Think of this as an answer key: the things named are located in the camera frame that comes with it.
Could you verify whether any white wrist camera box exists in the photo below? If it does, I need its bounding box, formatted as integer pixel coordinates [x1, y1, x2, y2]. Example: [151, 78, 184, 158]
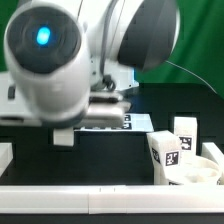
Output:
[0, 71, 42, 127]

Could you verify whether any white left fence rail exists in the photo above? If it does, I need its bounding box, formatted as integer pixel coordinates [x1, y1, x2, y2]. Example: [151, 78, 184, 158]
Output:
[0, 143, 13, 176]

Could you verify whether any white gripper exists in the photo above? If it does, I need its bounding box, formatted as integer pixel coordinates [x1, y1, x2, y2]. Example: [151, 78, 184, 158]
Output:
[78, 92, 131, 128]

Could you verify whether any white marker board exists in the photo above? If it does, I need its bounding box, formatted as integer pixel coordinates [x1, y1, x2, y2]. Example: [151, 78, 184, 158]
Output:
[80, 113, 154, 132]

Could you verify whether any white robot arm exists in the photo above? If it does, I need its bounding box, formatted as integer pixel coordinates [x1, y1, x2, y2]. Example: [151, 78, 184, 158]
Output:
[0, 0, 180, 128]

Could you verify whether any white front fence rail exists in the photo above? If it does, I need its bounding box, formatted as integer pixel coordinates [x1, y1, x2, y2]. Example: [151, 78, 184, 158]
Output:
[0, 185, 224, 215]

